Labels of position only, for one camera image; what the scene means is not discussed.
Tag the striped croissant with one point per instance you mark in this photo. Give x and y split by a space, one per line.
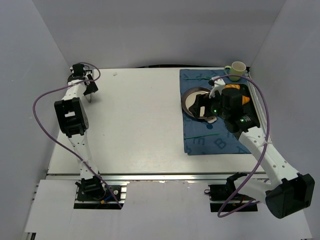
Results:
245 100
234 86

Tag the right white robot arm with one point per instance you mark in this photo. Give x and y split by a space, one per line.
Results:
287 191

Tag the round metal plate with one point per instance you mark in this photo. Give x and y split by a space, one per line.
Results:
188 99

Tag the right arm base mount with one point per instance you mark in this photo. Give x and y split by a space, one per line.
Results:
218 194

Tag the black rectangular tray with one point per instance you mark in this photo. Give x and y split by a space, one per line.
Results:
243 117

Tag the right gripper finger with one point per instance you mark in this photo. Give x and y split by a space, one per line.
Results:
202 99
198 111

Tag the blue letter placemat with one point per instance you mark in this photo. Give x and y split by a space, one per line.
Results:
202 137

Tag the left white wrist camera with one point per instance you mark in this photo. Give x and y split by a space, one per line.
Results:
89 75

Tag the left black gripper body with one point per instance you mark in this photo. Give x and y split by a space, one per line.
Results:
90 88

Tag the green plastic fork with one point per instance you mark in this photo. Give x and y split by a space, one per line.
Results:
197 78

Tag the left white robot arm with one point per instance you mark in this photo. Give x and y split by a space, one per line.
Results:
74 123

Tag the light green mug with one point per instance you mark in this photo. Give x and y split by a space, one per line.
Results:
236 68

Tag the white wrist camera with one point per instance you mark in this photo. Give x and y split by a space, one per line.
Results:
89 75
217 85

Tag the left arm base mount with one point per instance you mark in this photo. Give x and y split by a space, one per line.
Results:
101 200

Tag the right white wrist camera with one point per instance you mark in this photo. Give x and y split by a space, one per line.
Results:
217 85

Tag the striped croissant top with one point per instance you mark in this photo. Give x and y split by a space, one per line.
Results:
234 86

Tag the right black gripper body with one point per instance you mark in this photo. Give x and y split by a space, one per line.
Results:
204 103

